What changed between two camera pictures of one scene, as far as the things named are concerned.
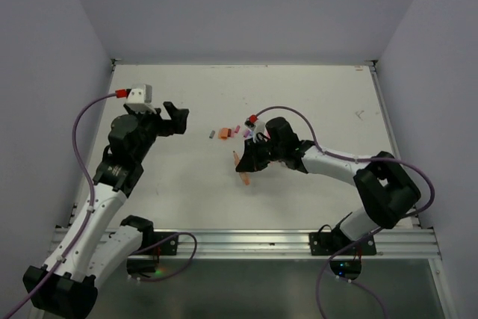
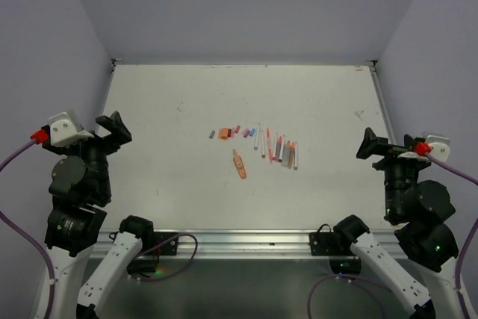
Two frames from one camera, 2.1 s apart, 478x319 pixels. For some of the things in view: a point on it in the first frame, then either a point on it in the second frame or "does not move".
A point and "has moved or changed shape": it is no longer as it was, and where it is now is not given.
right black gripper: x=250 y=160 → x=393 y=152
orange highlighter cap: x=224 y=133 does not move
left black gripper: x=175 y=125 → x=119 y=131
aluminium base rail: x=294 y=244 does not move
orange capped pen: x=244 y=175 has moved or changed shape
